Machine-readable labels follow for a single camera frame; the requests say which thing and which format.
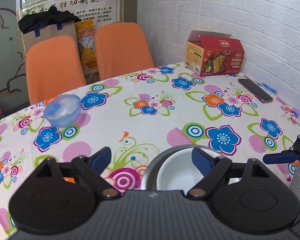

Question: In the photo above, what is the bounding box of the orange chair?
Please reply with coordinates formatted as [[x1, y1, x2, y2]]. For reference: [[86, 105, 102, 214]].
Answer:
[[26, 35, 87, 105], [94, 22, 155, 81]]

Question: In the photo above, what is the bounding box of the red cracker box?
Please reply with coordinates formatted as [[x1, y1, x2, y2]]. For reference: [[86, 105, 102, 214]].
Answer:
[[185, 30, 245, 77]]

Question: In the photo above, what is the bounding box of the cardboard box with black cloth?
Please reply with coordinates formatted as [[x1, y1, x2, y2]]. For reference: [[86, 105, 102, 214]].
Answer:
[[20, 21, 77, 55]]

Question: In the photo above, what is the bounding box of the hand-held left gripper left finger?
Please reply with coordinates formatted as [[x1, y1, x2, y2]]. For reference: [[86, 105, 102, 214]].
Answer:
[[22, 146, 122, 200]]

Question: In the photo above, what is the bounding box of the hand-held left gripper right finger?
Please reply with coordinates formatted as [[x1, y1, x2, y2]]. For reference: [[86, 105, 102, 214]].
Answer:
[[186, 146, 273, 198]]

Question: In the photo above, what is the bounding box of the black cloth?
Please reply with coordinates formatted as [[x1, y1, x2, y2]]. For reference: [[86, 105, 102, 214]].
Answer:
[[18, 7, 82, 34]]

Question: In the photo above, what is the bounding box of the smartphone in clear case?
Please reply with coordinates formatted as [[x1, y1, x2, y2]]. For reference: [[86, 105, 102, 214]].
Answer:
[[237, 78, 274, 104]]

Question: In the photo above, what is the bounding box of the blue plastic bowl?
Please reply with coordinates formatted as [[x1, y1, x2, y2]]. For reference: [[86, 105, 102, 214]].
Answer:
[[44, 94, 81, 128]]

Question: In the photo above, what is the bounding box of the wall poster with calligraphy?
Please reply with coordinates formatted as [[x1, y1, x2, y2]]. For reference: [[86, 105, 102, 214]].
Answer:
[[16, 0, 124, 30]]

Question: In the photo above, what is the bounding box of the floral tablecloth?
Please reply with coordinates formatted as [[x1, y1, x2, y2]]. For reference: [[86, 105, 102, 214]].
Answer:
[[0, 61, 300, 240]]

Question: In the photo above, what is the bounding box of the yellow snack packet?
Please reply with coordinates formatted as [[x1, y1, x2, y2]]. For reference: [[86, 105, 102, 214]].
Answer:
[[74, 21, 98, 68]]

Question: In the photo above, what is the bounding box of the white ceramic bowl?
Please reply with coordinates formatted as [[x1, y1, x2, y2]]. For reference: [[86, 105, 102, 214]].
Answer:
[[156, 149, 217, 190]]

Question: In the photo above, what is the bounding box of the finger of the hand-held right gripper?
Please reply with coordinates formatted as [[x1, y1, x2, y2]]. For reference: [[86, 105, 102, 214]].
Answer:
[[263, 148, 300, 165]]

